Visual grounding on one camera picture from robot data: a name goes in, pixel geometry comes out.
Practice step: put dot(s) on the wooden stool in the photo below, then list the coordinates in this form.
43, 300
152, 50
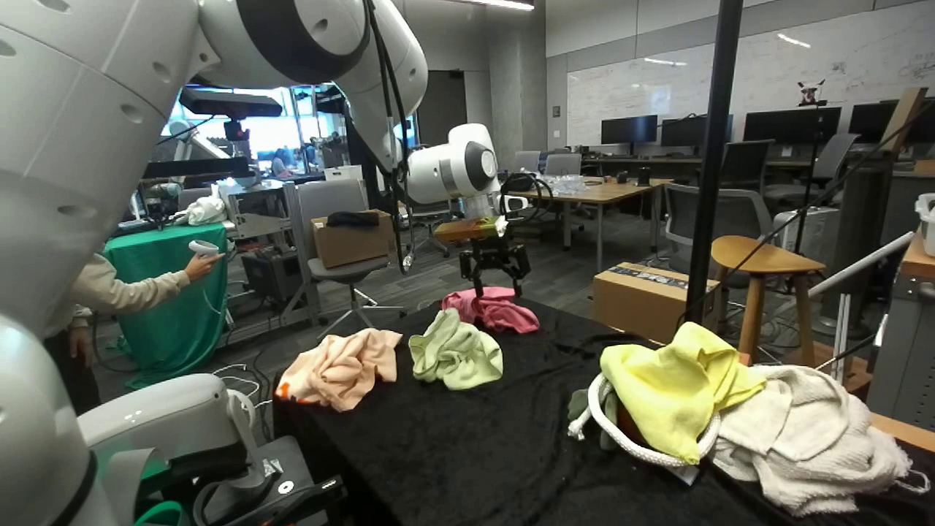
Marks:
763, 257

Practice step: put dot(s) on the white metal rail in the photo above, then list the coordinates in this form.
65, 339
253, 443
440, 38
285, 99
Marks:
858, 262

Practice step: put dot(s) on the grey workbench wooden top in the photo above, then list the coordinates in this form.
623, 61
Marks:
908, 332

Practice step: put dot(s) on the person in beige hoodie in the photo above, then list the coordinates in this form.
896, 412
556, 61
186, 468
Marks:
127, 294

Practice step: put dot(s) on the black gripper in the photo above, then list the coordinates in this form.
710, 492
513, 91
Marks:
494, 257

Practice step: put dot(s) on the whiteboard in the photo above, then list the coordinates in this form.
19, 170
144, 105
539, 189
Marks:
829, 60

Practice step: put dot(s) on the white VR controller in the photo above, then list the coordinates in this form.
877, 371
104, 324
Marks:
206, 247

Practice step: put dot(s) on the black vertical pole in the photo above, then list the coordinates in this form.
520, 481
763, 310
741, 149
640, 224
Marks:
718, 148

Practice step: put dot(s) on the small brown carton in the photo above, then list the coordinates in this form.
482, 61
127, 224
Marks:
352, 241

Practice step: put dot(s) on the black utility cart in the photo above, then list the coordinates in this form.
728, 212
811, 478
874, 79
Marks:
265, 253

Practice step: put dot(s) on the person's right hand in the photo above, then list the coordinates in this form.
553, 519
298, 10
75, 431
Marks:
203, 263

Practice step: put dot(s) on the grey swivel chair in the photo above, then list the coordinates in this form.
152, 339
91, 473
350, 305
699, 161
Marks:
732, 205

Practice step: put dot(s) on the brown cardboard box black tape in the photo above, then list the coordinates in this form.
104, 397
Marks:
643, 301

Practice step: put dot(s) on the white crumpled bag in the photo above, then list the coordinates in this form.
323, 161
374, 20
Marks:
201, 208

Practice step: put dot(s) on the tan wooden plank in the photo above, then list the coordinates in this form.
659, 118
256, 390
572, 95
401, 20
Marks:
905, 118

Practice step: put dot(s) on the black clamp bracket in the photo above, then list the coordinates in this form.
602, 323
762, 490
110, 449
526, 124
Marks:
265, 487

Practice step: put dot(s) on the teal green sheet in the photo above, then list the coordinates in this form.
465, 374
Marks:
157, 487

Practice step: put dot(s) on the black bar-shaped camera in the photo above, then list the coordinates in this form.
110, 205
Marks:
228, 102

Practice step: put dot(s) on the pink cloth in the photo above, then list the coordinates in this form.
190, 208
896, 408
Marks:
497, 313

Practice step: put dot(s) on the small black wall gadget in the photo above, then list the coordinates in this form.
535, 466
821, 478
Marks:
811, 91

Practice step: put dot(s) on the grey office chair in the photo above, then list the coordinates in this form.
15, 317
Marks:
339, 282

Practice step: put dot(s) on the black computer monitor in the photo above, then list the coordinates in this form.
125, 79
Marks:
893, 118
629, 130
687, 133
791, 126

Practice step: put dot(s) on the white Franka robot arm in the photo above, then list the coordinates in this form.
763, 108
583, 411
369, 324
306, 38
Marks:
76, 148

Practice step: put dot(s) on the person's left hand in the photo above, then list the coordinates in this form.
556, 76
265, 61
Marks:
82, 346

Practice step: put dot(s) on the large white terry towel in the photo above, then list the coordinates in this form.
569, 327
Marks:
838, 449

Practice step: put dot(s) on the peach cloth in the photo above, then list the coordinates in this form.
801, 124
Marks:
339, 368

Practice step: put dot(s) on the black draped stand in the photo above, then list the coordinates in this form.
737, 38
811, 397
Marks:
352, 134

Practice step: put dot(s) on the light green cloth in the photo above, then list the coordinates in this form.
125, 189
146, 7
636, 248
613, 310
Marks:
453, 352

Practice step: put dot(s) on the yellow cloth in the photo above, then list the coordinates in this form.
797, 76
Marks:
674, 390

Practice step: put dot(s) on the black table cloth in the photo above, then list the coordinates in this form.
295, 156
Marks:
468, 456

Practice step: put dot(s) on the multicolour wrist camera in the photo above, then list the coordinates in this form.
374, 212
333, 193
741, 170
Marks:
468, 231

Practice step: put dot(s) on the green fabric drape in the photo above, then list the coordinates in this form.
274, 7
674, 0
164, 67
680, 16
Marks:
176, 323

